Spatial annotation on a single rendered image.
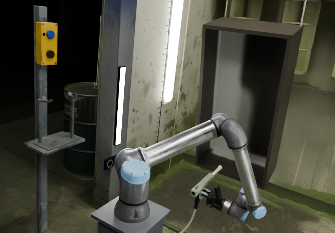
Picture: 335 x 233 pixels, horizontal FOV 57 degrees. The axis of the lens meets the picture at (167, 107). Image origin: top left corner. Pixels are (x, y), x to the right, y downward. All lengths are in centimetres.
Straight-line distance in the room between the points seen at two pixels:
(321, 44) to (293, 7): 57
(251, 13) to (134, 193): 241
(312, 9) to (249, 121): 126
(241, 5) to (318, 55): 96
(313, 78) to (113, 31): 224
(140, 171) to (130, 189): 10
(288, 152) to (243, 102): 99
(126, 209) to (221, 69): 148
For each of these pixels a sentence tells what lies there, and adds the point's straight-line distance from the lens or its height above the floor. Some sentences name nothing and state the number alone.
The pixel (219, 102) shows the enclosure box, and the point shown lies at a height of 99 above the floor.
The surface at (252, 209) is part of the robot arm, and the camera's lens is 208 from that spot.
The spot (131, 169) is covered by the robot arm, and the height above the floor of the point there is 91.
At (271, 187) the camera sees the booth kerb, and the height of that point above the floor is 12.
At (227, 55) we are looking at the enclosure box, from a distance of 261.
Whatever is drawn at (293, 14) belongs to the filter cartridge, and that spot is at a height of 181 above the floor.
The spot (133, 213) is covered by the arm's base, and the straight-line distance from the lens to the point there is 168.
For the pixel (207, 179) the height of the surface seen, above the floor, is 56.
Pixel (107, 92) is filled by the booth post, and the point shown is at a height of 106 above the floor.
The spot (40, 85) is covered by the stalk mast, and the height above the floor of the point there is 115.
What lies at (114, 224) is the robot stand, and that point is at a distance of 168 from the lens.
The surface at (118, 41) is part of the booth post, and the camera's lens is 231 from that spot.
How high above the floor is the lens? 165
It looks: 16 degrees down
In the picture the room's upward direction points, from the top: 6 degrees clockwise
